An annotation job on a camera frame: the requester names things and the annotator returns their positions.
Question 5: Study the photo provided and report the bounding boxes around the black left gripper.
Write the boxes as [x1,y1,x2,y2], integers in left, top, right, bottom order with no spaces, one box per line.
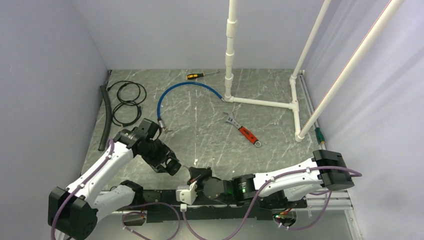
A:
[138,139,177,173]

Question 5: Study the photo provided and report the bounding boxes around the blue cable lock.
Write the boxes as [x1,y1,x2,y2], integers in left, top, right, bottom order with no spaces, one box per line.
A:
[156,81,226,133]

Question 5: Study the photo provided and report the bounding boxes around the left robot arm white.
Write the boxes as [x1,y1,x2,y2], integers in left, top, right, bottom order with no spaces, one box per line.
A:
[48,118,182,240]

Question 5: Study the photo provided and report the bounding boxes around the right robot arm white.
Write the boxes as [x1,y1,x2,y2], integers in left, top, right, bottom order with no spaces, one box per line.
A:
[175,149,360,208]

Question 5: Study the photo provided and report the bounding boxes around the black foam tube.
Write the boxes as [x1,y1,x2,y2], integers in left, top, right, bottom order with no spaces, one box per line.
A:
[97,85,113,152]

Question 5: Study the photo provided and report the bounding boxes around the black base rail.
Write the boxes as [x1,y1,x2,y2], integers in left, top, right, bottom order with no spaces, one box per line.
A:
[113,189,308,223]

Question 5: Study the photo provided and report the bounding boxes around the black coiled cable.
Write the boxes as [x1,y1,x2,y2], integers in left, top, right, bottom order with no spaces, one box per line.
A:
[106,80,148,128]

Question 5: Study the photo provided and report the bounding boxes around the red handled adjustable wrench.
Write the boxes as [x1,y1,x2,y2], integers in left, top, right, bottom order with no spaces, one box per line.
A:
[223,111,262,148]

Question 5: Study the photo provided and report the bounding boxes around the orange handled screwdriver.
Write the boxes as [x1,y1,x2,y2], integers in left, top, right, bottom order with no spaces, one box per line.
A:
[186,70,220,80]

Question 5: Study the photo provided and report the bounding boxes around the green handled screwdriver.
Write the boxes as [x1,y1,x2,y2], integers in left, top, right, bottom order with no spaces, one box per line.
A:
[314,127,326,144]

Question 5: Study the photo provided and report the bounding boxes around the white pvc pipe frame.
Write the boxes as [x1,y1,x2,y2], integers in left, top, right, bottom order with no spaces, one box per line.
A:
[223,0,406,143]

